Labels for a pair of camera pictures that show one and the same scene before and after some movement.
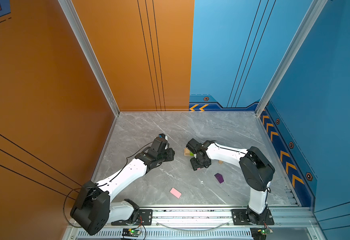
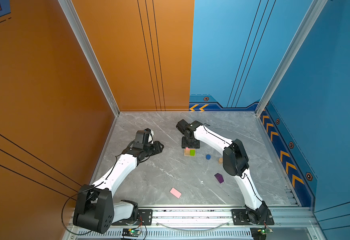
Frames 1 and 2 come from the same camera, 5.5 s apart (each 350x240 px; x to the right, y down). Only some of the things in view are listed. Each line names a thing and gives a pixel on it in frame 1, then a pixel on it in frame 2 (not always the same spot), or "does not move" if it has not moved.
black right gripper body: (196, 163) → (190, 144)
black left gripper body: (166, 156) → (151, 149)
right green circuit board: (260, 233) does not move
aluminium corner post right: (316, 9) does not move
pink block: (175, 193) does not move
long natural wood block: (187, 152) does not move
